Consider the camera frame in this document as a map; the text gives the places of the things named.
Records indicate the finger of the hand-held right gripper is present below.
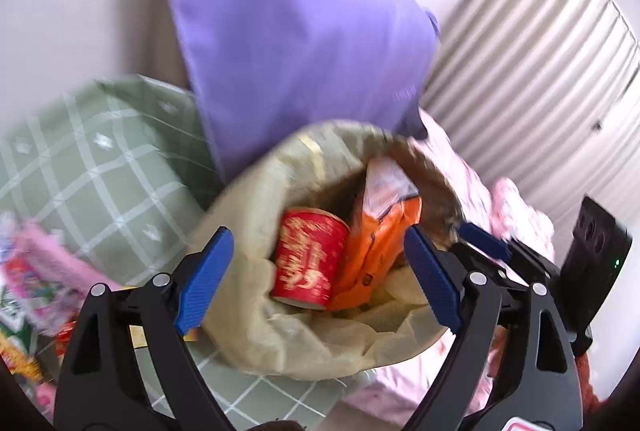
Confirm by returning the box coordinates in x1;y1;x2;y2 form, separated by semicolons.
457;222;561;291

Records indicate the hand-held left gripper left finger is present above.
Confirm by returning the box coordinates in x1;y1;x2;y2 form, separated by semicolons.
54;226;236;431

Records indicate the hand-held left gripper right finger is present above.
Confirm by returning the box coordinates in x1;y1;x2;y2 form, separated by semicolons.
402;225;585;431

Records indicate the yellow-green trash bag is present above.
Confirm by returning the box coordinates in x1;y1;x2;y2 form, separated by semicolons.
187;121;463;382

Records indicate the orange snack packet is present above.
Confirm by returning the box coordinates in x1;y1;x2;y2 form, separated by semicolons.
327;158;423;312

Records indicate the red printed can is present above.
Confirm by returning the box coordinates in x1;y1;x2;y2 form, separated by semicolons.
270;208;351;312

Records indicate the red-orange cloth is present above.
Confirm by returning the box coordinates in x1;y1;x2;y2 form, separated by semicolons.
574;353;607;418

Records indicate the green checked blanket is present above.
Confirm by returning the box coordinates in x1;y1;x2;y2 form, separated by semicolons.
0;76;366;429

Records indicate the pink heart-shaped packet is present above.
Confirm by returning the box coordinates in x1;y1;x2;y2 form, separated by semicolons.
20;220;122;309

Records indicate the yellow snack packet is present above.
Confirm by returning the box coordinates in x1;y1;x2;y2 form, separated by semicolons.
0;333;47;379

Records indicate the white pleated curtain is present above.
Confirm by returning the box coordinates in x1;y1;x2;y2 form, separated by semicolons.
420;0;640;232

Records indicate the purple pillow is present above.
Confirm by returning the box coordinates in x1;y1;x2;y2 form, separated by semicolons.
152;0;442;184

